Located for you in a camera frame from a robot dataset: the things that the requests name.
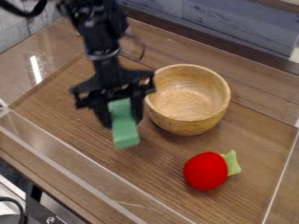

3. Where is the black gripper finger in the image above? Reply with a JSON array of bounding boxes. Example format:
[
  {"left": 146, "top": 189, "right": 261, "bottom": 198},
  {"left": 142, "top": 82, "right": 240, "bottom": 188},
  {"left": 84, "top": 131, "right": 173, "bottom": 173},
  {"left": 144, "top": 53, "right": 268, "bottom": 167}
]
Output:
[
  {"left": 92, "top": 102, "right": 112, "bottom": 128},
  {"left": 130, "top": 89, "right": 144, "bottom": 123}
]

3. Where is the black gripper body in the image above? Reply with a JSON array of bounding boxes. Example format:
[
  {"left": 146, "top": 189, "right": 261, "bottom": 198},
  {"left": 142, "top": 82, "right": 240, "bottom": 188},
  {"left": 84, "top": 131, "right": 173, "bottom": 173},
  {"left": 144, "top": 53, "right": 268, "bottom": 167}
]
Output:
[{"left": 69, "top": 58, "right": 154, "bottom": 109}]

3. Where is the green rectangular block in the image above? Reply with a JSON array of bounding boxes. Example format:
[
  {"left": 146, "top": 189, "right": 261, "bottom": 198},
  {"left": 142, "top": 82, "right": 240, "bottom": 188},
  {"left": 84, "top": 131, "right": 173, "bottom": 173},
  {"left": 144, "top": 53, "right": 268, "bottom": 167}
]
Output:
[{"left": 108, "top": 98, "right": 140, "bottom": 149}]

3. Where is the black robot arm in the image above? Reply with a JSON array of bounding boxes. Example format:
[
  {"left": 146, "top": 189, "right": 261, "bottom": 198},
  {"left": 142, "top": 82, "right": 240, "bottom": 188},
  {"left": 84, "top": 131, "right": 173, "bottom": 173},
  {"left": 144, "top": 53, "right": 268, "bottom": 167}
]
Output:
[{"left": 57, "top": 0, "right": 154, "bottom": 128}]

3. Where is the brown wooden bowl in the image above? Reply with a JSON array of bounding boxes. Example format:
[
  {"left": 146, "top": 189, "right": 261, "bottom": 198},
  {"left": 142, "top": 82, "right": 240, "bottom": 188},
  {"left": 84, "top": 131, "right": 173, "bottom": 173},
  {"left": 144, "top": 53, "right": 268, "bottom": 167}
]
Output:
[{"left": 145, "top": 64, "right": 230, "bottom": 136}]

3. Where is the red plush tomato toy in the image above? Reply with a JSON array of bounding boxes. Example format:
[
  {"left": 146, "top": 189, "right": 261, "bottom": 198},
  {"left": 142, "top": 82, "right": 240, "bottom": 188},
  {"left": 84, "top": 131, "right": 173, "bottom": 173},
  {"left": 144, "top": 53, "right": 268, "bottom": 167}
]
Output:
[{"left": 181, "top": 150, "right": 241, "bottom": 191}]

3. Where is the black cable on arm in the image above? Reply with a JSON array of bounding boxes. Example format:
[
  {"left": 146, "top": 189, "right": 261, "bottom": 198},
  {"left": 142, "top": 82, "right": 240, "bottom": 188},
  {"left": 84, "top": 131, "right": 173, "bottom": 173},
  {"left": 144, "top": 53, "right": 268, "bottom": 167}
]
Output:
[{"left": 124, "top": 33, "right": 146, "bottom": 62}]

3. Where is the clear acrylic tray wall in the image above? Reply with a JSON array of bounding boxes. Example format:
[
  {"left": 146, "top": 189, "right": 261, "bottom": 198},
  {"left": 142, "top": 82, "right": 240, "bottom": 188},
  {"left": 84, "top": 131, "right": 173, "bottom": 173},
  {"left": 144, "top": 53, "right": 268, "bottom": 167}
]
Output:
[{"left": 0, "top": 108, "right": 196, "bottom": 224}]

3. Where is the black table frame bracket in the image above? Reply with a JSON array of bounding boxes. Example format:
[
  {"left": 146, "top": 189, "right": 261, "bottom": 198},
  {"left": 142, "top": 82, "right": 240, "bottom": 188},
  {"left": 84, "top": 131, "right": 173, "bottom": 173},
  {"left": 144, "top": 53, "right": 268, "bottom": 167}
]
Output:
[{"left": 24, "top": 185, "right": 66, "bottom": 224}]

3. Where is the black cable under table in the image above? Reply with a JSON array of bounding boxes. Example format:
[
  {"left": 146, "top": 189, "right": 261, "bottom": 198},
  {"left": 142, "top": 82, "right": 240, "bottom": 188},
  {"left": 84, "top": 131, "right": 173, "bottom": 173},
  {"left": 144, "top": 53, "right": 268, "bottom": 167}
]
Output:
[{"left": 0, "top": 196, "right": 30, "bottom": 224}]

